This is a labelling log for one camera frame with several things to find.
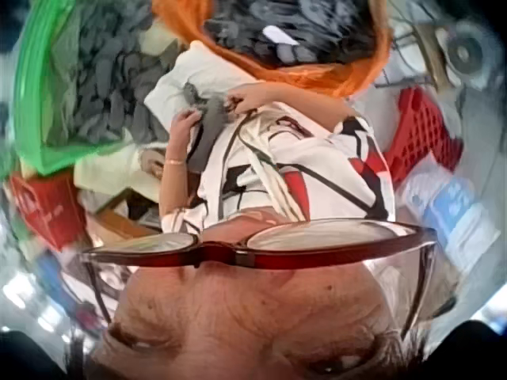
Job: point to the person's right hand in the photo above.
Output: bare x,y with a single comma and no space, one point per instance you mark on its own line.
251,98

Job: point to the person's left hand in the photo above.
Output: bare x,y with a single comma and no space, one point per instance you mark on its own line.
181,132

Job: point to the gray cloth piece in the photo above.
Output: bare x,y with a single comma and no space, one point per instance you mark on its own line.
208,122

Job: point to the white cloth sheet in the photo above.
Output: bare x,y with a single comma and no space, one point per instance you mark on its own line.
190,75

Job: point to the orange bag of black cloth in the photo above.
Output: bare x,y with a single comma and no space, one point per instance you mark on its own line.
293,43

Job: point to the cream cloth bundle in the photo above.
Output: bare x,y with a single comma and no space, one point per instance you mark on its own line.
115,172

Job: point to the green bag of gray cloth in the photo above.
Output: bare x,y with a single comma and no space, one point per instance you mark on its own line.
79,79

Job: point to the brown cardboard box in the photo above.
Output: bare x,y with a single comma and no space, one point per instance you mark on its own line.
119,223

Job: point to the red plastic box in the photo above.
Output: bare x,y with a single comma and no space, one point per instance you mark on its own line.
45,210

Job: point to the red plastic lattice crate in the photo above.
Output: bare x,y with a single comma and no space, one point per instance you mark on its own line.
424,136

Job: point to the gray sewing machine motor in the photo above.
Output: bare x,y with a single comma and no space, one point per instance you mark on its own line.
461,49

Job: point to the blue and white packet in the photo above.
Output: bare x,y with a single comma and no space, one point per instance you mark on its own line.
449,207

